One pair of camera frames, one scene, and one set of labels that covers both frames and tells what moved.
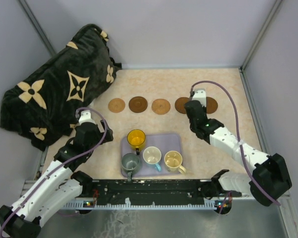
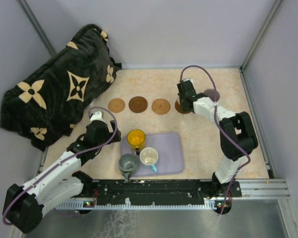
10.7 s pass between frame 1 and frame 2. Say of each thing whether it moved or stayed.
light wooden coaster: stayed
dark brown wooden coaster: stayed
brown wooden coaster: stayed
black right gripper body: moved
